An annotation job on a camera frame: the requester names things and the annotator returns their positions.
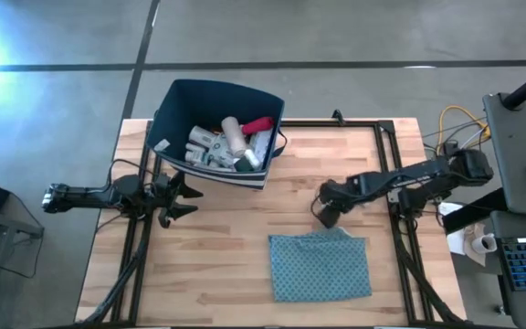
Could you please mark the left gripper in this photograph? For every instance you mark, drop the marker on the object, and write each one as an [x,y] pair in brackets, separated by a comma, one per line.
[165,196]

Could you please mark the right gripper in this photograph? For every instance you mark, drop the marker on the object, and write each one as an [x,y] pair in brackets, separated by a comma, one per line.
[340,194]

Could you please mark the white printed gauze package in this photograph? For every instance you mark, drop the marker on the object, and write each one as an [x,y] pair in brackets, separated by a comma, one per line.
[219,151]

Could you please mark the dark green white-capped bottle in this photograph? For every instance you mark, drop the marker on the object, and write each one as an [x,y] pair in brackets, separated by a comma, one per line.
[244,164]

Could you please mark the beige bandage roll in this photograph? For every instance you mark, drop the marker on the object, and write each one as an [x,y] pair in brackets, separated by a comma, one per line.
[234,136]

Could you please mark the navy white striped fabric basket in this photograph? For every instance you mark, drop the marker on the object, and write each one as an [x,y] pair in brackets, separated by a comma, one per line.
[190,102]

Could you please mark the red bandage roll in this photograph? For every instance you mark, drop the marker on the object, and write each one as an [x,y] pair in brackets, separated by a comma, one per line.
[258,124]

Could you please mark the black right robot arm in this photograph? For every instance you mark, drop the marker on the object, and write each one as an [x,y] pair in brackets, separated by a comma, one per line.
[427,176]

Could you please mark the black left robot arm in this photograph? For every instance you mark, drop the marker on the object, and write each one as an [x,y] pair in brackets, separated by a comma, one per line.
[85,198]

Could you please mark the blue snowflake patterned cloth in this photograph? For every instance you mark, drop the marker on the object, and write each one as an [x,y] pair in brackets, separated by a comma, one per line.
[320,265]

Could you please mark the black power adapter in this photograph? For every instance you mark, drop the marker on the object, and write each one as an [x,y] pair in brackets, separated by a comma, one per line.
[450,146]

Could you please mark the white paper napkin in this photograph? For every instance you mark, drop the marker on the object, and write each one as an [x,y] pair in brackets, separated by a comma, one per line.
[457,242]

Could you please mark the white mug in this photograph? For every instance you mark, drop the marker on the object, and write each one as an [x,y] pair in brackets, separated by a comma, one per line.
[482,244]

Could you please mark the grey desk top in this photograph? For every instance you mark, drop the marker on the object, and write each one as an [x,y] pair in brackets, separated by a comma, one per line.
[514,137]

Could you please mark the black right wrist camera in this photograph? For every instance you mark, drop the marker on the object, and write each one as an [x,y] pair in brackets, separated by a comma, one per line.
[329,217]

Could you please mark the black metal table frame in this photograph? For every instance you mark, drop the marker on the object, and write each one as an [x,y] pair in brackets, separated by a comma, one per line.
[354,123]

